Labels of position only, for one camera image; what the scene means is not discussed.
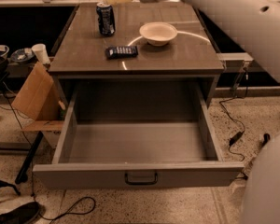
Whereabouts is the blue pepsi can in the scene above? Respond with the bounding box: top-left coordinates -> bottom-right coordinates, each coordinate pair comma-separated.
96,2 -> 116,36

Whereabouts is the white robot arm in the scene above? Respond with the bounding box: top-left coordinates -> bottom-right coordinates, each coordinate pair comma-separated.
103,0 -> 280,224

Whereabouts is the grey cabinet with glossy top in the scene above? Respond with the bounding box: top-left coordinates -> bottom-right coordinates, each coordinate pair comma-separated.
49,2 -> 224,103

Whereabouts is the open grey top drawer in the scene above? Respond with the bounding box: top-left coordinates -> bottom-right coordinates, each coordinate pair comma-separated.
34,80 -> 244,189

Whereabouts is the white paper bowl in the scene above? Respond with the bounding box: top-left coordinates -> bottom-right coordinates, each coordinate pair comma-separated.
139,22 -> 177,47

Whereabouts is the dark blue snack bag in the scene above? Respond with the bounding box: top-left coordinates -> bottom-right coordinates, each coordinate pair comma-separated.
105,46 -> 138,60

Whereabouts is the white paper cup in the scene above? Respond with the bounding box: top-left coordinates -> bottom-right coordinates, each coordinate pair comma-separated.
32,44 -> 50,64

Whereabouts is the blue bowl with scraps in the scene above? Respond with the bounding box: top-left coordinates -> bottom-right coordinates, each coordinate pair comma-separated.
10,48 -> 35,64

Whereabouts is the brown cardboard box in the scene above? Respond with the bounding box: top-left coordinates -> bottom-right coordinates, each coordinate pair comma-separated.
12,63 -> 63,132

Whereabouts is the black stand leg right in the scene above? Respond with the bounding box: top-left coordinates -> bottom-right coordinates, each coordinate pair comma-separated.
262,133 -> 271,147

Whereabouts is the black table leg left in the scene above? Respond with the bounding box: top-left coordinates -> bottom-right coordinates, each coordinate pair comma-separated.
15,132 -> 43,184

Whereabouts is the black shoe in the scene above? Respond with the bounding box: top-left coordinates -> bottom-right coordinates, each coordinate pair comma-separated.
0,202 -> 40,224

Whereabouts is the black power adapter cable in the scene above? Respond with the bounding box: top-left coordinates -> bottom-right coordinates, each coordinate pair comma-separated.
218,66 -> 251,162

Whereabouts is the black drawer handle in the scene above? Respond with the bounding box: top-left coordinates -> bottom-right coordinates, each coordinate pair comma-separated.
124,172 -> 158,186

